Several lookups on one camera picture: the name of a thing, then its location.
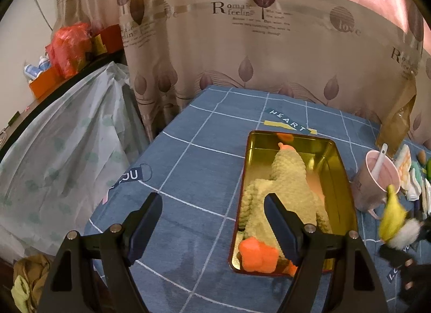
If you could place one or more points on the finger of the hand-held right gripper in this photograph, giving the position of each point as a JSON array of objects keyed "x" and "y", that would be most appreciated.
[
  {"x": 425, "y": 225},
  {"x": 397, "y": 255}
]

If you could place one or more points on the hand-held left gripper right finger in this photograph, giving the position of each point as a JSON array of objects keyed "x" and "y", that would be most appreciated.
[{"x": 281, "y": 229}]

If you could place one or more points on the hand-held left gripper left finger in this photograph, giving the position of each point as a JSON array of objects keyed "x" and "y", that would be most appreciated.
[{"x": 145, "y": 229}]

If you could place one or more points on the yellow and white plush toy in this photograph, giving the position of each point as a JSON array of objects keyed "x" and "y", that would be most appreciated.
[{"x": 394, "y": 215}]

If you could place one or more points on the yellow knitted duck plush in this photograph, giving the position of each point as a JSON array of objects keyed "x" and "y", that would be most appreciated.
[{"x": 289, "y": 175}]

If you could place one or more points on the gold rectangular tin tray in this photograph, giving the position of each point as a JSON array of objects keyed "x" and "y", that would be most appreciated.
[{"x": 333, "y": 178}]

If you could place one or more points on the white folded sock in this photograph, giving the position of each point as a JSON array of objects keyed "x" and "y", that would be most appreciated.
[{"x": 427, "y": 197}]

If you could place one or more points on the pink cup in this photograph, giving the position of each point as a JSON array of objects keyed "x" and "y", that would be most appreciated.
[{"x": 370, "y": 187}]

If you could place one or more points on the brown egg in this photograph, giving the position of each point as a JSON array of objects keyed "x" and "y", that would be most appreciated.
[{"x": 421, "y": 156}]

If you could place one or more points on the white spoon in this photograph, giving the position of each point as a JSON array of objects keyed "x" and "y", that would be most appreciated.
[{"x": 382, "y": 155}]

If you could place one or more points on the blue checkered tablecloth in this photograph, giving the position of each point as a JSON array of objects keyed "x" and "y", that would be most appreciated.
[{"x": 202, "y": 151}]

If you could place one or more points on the translucent plastic cover sheet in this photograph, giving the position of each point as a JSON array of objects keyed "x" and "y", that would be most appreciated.
[{"x": 67, "y": 165}]

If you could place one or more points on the kraft paper snack bag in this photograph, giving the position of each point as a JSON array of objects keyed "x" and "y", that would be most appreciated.
[{"x": 394, "y": 124}]

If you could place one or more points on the brown cloth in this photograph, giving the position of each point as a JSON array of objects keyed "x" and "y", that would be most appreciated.
[{"x": 35, "y": 269}]

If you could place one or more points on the yellow-green cloth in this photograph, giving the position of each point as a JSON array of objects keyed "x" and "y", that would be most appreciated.
[{"x": 22, "y": 294}]

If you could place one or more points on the orange box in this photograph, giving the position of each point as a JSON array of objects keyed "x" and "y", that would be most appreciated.
[{"x": 43, "y": 85}]

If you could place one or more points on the beige leaf print curtain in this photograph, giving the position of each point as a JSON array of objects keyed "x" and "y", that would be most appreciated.
[{"x": 235, "y": 47}]

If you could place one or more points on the red box with yellow label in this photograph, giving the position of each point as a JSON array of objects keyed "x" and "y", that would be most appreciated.
[{"x": 109, "y": 38}]

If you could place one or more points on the white and blue bottle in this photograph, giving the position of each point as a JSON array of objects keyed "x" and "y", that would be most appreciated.
[
  {"x": 32, "y": 71},
  {"x": 44, "y": 63}
]

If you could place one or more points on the red plastic bag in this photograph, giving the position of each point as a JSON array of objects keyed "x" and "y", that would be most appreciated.
[{"x": 67, "y": 47}]

